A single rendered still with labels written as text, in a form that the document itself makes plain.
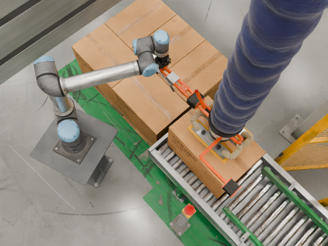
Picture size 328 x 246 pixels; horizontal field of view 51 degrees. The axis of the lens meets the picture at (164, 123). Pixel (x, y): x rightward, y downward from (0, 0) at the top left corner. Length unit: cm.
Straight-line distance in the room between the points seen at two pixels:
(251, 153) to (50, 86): 143
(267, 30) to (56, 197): 270
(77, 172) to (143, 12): 172
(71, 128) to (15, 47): 211
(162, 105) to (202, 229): 120
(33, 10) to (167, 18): 316
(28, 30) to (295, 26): 94
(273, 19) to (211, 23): 305
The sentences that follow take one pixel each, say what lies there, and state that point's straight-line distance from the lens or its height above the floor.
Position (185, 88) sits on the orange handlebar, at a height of 126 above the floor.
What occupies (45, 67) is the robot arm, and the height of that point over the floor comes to 162.
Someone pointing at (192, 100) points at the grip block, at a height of 126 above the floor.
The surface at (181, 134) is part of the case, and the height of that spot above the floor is 95.
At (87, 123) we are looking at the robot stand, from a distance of 276.
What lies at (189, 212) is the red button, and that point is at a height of 104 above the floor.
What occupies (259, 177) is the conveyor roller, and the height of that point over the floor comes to 55.
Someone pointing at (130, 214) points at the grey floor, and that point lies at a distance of 330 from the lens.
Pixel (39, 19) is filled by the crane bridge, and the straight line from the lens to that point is 36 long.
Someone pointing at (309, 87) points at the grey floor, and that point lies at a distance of 404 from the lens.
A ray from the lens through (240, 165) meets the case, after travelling 246.
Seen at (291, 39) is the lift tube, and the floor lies 234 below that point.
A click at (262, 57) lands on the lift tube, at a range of 131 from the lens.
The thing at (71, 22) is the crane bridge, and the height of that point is 297.
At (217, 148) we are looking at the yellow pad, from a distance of 225.
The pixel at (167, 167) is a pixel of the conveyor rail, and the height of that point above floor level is 59.
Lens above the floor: 327
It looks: 68 degrees down
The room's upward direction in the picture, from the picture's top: 2 degrees clockwise
